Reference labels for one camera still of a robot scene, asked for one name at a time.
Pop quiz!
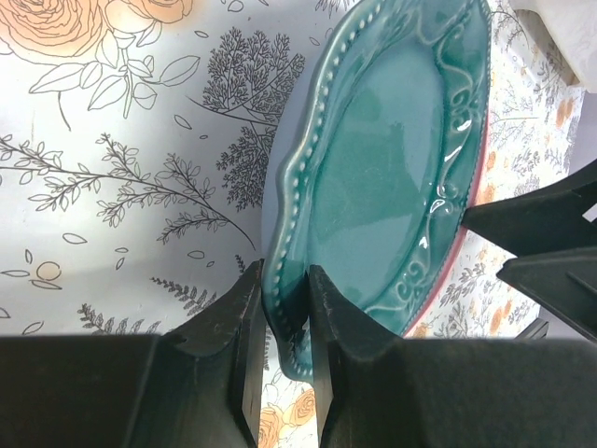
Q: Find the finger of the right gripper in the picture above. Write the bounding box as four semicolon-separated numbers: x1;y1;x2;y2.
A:
462;161;596;255
497;246;596;329

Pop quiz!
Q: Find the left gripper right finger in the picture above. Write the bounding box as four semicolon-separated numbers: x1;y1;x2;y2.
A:
308;266;596;447

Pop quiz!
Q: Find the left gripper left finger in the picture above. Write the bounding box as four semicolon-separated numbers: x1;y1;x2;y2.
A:
1;261;265;447

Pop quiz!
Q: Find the teal beaded ceramic plate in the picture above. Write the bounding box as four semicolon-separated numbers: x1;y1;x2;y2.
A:
262;1;491;383

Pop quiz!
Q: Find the white plastic bin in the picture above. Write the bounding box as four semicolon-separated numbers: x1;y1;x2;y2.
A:
509;0;596;94

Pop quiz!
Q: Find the pink ceramic plate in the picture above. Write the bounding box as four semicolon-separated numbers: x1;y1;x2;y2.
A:
401;121;489;337

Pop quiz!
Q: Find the light blue ceramic plate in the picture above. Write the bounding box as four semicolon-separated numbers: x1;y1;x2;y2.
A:
261;53;321;258

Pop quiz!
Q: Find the floral patterned table mat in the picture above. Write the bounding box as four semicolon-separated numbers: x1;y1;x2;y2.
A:
1;1;584;338

